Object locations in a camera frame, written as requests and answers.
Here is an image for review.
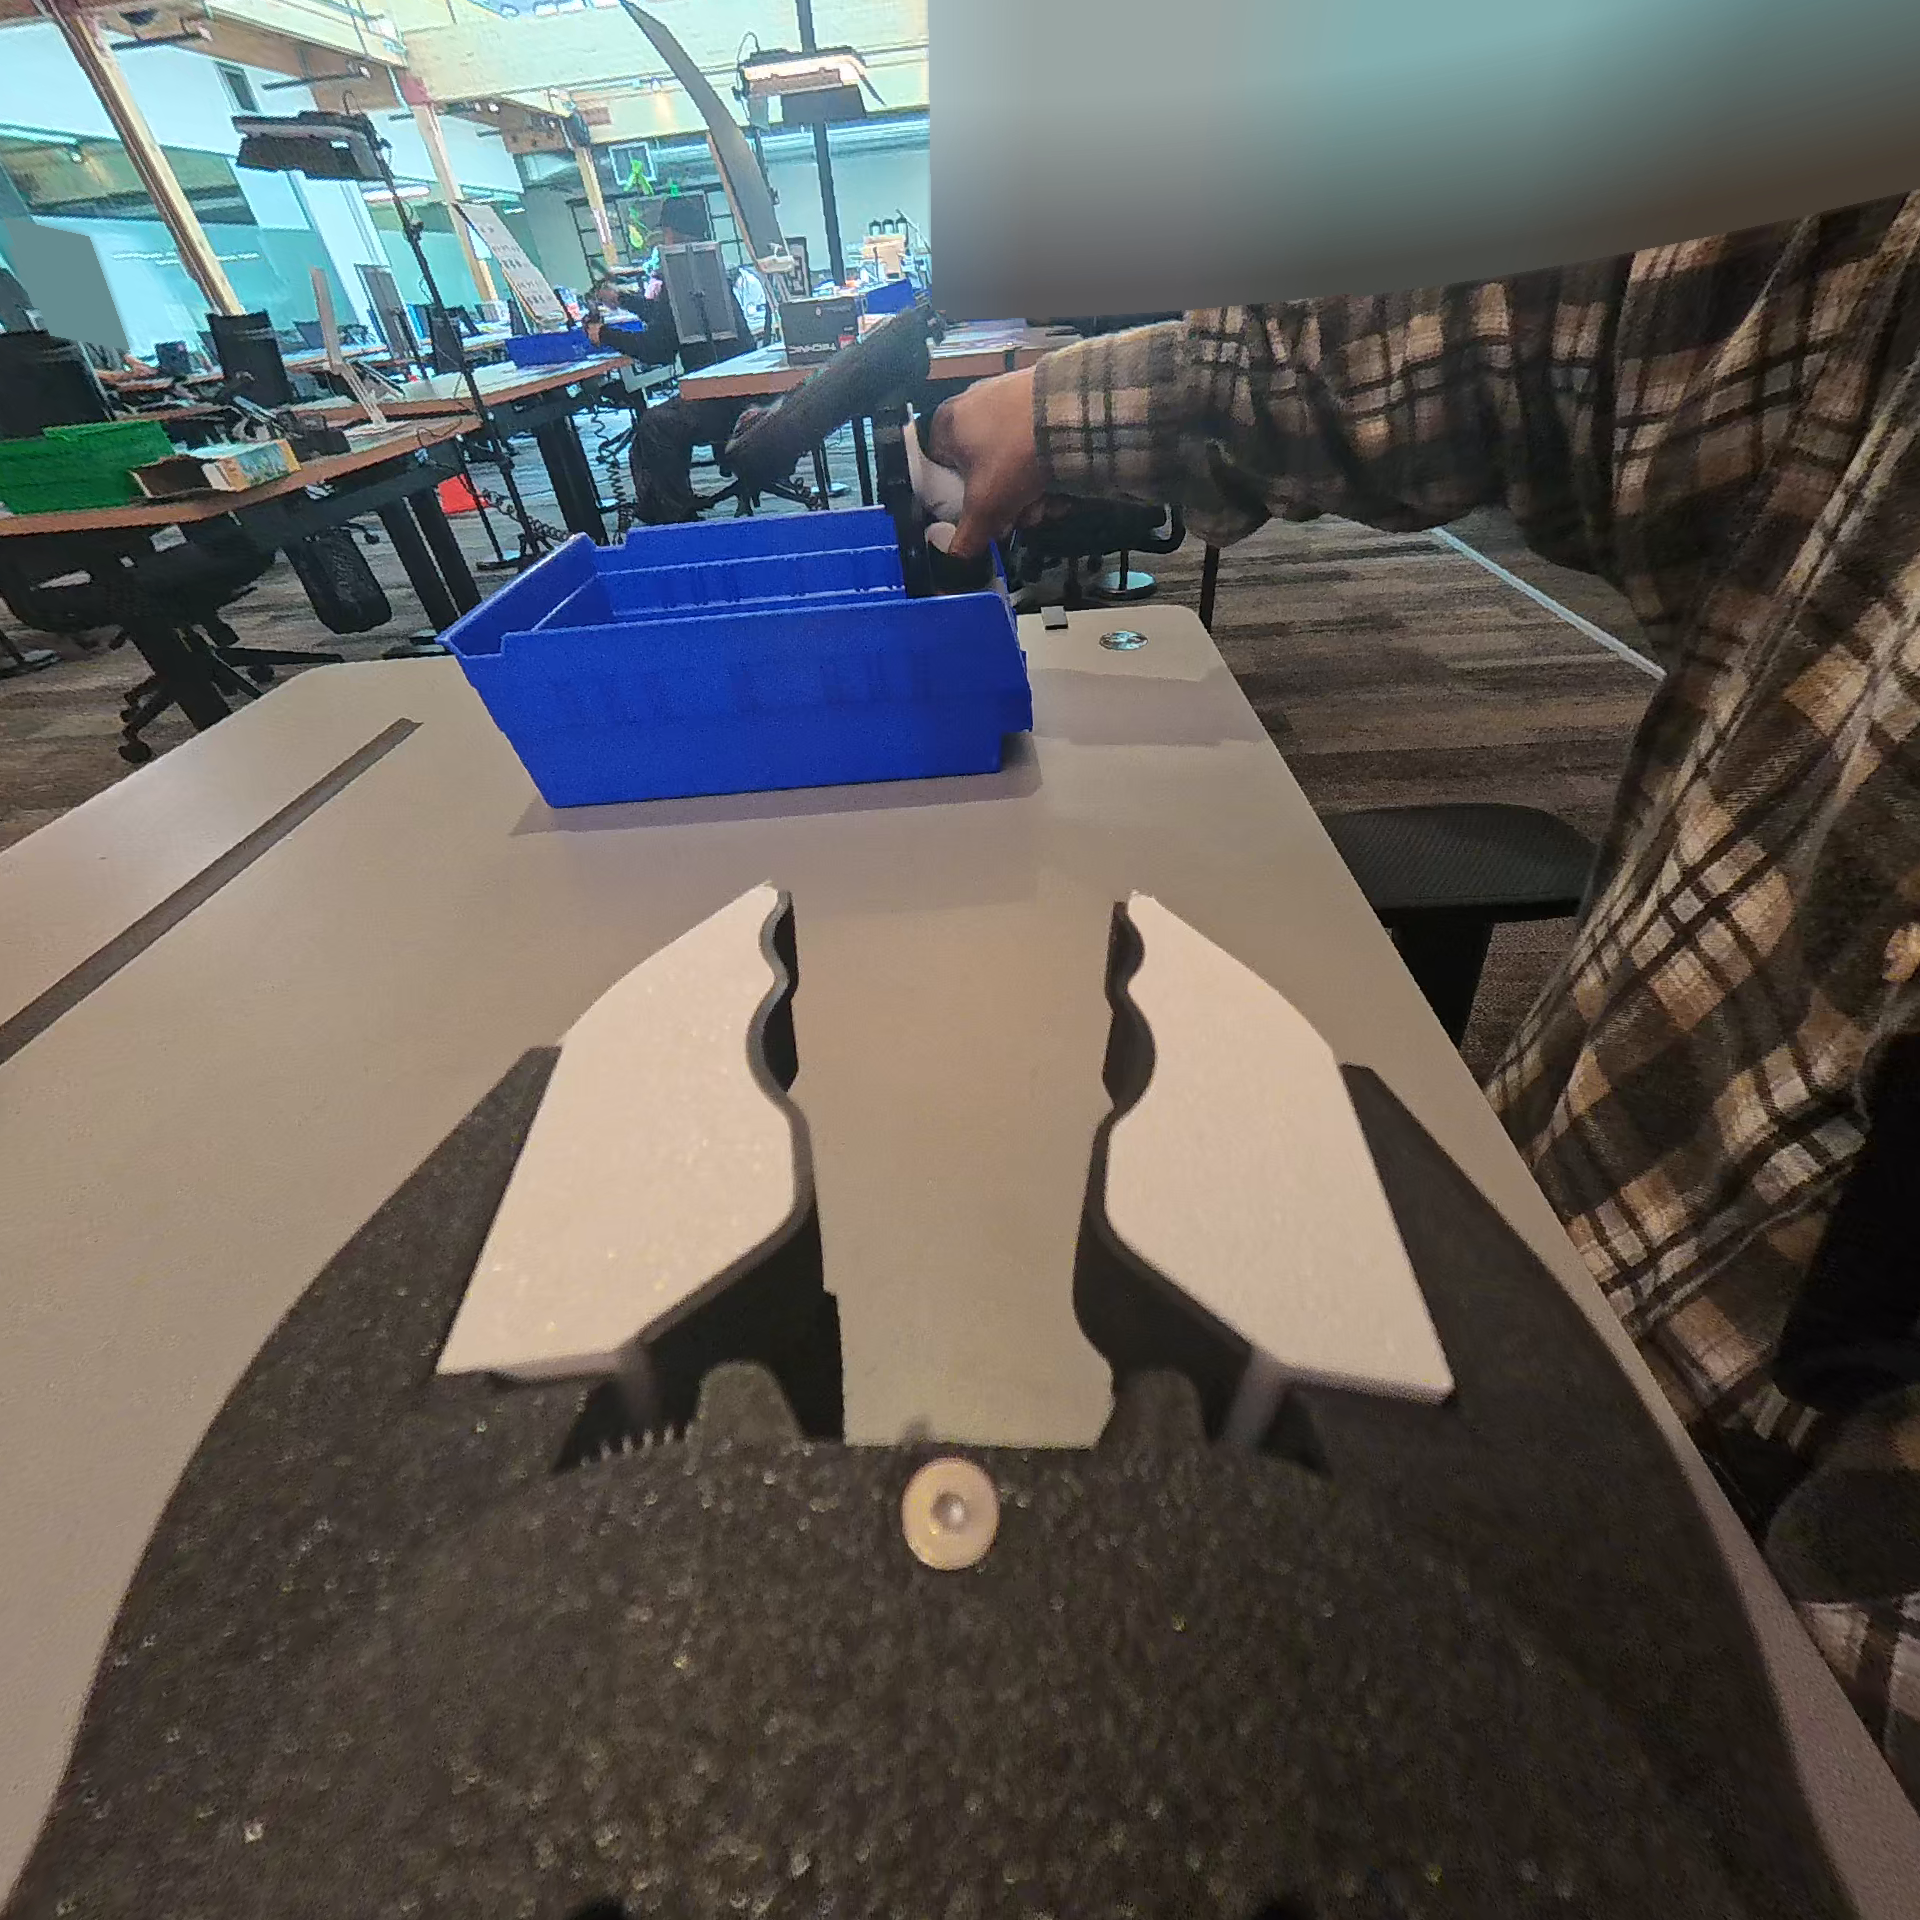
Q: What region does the person's plaid shirt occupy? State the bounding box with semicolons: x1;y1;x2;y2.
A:
1478;187;1920;1782

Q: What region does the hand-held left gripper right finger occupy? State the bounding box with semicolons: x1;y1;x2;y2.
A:
1076;892;1460;1455

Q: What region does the wooden top desk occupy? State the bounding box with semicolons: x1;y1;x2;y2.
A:
676;315;1085;503

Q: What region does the white poster board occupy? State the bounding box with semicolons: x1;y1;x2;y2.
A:
454;200;529;328

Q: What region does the wood edged desk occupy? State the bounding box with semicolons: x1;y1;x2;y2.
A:
285;355;634;545
0;411;490;768

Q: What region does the black computer monitor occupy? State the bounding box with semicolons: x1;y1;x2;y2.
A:
0;329;115;440
204;309;297;411

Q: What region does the black studio light on stand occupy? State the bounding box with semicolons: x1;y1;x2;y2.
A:
734;0;872;309
232;108;529;574

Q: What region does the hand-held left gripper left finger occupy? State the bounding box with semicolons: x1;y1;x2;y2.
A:
435;884;828;1429

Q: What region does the grey computer monitor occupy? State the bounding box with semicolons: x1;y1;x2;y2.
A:
660;244;748;355

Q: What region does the stack of green bins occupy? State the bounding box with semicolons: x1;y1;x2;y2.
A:
0;417;180;517

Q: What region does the black bag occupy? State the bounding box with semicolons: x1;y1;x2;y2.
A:
281;524;393;637

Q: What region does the person's right forearm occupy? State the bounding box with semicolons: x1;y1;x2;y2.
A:
1032;263;1668;567

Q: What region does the person's right hand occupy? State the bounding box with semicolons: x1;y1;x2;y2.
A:
917;363;1055;566

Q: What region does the flat cardboard box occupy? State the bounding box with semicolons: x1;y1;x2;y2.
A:
130;440;307;499

